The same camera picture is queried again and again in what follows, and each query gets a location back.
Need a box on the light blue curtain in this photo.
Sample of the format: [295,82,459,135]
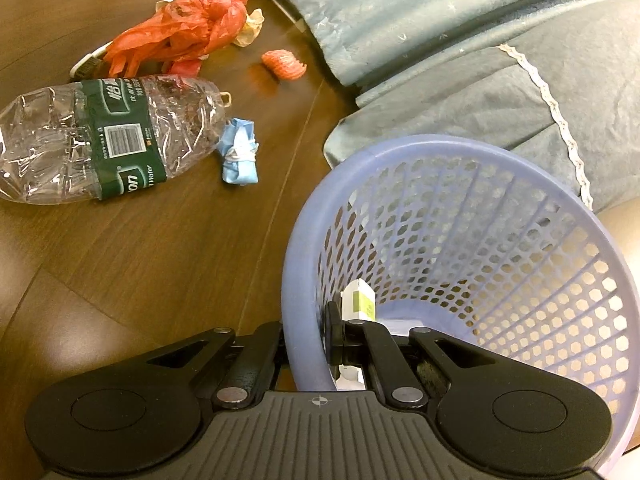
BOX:
[235,0,640,88]

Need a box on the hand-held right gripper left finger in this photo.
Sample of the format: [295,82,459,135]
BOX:
[142,321,293,411]

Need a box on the red plastic bag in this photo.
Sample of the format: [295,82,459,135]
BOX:
[102,0,251,78]

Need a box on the beige paper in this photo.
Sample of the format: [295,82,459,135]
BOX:
[235,7,266,48]

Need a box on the purple plastic mesh basket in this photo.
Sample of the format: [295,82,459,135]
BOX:
[280,134,640,480]

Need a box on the grey-blue cloth lace trim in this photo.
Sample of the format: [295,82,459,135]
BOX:
[322,42,640,211]

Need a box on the crushed clear plastic bottle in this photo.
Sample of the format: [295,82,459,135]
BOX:
[0,74,233,206]

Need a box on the small white box green label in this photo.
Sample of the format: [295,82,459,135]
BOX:
[340,280,378,322]

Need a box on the orange foam fruit net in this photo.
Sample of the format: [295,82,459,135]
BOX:
[261,49,306,82]

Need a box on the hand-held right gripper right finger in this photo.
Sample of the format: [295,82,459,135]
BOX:
[324,300,501,408]

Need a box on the blue face mask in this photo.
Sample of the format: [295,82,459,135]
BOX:
[218,117,261,186]

